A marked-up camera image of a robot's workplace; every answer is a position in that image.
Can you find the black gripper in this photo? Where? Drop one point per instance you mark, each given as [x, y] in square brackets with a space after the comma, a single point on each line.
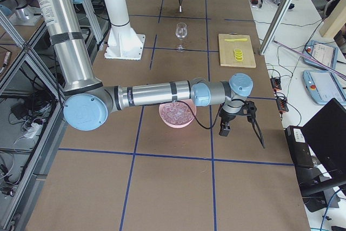
[226, 117]

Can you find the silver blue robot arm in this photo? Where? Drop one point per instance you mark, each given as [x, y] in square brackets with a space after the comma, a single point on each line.
[89, 103]

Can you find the clear ice cubes pile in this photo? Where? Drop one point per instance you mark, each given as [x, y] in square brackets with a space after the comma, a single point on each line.
[176, 113]

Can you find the clear wine glass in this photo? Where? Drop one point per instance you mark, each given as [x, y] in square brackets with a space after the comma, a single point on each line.
[181, 33]

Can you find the pink bowl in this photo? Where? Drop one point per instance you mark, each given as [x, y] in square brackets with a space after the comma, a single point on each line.
[190, 105]

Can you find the lemon slice stack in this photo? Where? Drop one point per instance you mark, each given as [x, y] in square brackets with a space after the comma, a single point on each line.
[238, 55]

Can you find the bamboo cutting board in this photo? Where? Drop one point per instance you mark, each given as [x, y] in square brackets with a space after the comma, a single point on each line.
[226, 55]

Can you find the black box device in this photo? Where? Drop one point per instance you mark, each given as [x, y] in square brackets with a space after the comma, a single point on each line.
[299, 149]

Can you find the yellow plastic knife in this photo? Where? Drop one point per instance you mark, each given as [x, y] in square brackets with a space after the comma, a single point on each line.
[235, 39]

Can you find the black monitor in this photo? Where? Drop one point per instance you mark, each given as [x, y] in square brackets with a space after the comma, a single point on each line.
[325, 135]

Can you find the near teach pendant tablet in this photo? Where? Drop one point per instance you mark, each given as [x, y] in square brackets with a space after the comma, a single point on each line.
[323, 86]

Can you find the teach pendant tablet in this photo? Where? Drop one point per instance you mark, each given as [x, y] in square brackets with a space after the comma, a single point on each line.
[324, 53]
[323, 86]

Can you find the far teach pendant tablet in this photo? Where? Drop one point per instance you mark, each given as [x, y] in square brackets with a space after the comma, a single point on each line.
[324, 53]

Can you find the white pedestal column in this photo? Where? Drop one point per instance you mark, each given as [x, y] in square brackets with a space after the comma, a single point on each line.
[123, 42]

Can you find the aluminium frame post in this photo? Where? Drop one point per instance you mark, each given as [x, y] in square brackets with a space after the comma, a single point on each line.
[269, 36]

